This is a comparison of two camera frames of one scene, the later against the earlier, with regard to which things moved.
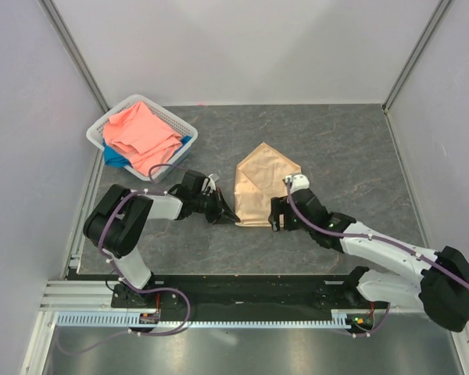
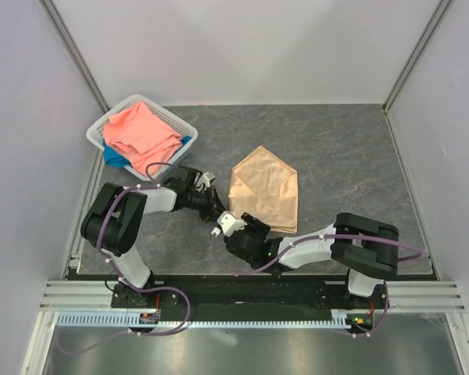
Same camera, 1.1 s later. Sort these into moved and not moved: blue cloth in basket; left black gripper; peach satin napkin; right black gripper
Moved: right black gripper
Not moved: peach satin napkin; blue cloth in basket; left black gripper
